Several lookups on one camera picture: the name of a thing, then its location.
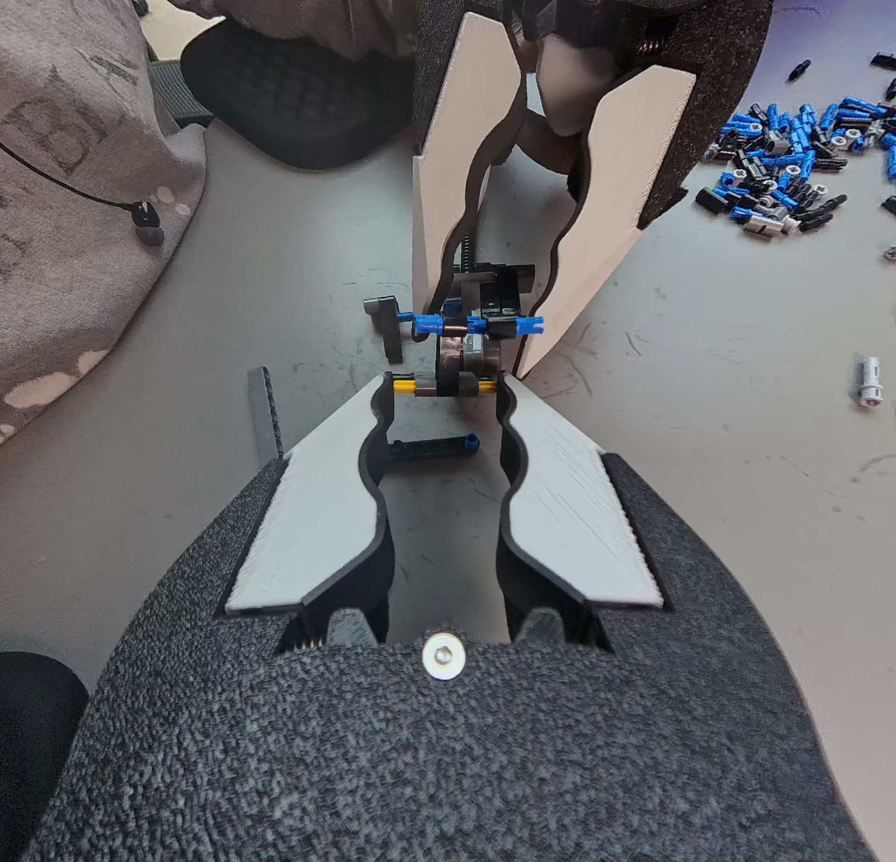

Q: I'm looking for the black ribbed chair part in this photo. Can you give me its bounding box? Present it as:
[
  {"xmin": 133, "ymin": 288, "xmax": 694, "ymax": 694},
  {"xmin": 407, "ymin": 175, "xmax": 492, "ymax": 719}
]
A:
[{"xmin": 143, "ymin": 60, "xmax": 211, "ymax": 124}]

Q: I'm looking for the black mesh chair armrest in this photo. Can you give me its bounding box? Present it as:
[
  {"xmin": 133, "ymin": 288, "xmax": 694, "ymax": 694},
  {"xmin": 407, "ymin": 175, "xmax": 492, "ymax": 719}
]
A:
[
  {"xmin": 181, "ymin": 18, "xmax": 421, "ymax": 171},
  {"xmin": 0, "ymin": 652, "xmax": 88, "ymax": 862}
]

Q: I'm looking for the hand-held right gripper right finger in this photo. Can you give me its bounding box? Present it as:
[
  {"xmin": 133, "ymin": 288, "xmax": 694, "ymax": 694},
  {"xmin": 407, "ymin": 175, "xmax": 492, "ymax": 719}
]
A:
[{"xmin": 496, "ymin": 372, "xmax": 665, "ymax": 614}]

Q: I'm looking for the thin black toy beam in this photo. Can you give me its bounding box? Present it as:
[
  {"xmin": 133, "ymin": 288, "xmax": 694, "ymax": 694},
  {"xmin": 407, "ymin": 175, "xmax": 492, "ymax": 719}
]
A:
[{"xmin": 388, "ymin": 434, "xmax": 480, "ymax": 462}]

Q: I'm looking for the person's left forearm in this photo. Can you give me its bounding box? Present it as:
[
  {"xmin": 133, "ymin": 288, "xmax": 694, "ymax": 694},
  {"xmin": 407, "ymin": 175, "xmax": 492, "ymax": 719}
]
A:
[{"xmin": 150, "ymin": 0, "xmax": 421, "ymax": 61}]

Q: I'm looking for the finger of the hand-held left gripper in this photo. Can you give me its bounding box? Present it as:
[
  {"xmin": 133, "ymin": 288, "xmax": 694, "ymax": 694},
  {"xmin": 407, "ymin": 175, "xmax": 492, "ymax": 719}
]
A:
[
  {"xmin": 514, "ymin": 64, "xmax": 699, "ymax": 380},
  {"xmin": 411, "ymin": 11, "xmax": 527, "ymax": 313}
]

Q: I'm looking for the person's torso in grey sweatshirt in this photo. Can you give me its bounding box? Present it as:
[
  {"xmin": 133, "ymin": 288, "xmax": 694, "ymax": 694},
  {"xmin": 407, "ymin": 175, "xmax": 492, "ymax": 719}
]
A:
[{"xmin": 0, "ymin": 0, "xmax": 207, "ymax": 443}]

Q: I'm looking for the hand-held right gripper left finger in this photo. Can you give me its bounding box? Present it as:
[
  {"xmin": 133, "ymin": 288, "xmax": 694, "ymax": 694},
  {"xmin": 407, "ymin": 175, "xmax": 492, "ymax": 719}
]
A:
[{"xmin": 224, "ymin": 372, "xmax": 396, "ymax": 618}]

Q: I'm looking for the black angled beam, blue pin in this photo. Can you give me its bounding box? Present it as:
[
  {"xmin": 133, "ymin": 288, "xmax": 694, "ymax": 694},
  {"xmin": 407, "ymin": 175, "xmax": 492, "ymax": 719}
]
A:
[{"xmin": 364, "ymin": 295, "xmax": 415, "ymax": 362}]

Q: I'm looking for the small grey black brick assembly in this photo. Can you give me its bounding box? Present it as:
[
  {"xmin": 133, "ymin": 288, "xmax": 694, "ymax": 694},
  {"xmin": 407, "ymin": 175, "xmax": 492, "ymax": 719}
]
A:
[{"xmin": 392, "ymin": 314, "xmax": 546, "ymax": 399}]

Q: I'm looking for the dark grey toy beam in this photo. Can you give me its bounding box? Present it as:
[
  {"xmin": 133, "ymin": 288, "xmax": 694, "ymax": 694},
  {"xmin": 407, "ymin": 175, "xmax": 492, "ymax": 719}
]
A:
[{"xmin": 246, "ymin": 367, "xmax": 287, "ymax": 460}]

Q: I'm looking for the pile of blue black pins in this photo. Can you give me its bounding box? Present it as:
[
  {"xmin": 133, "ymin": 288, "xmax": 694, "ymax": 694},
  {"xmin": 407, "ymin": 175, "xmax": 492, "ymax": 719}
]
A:
[{"xmin": 696, "ymin": 95, "xmax": 896, "ymax": 240}]

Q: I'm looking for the person's left hand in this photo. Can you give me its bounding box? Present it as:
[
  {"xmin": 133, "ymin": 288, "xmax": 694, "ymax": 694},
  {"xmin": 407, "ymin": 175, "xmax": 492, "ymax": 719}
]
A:
[{"xmin": 518, "ymin": 109, "xmax": 583, "ymax": 171}]

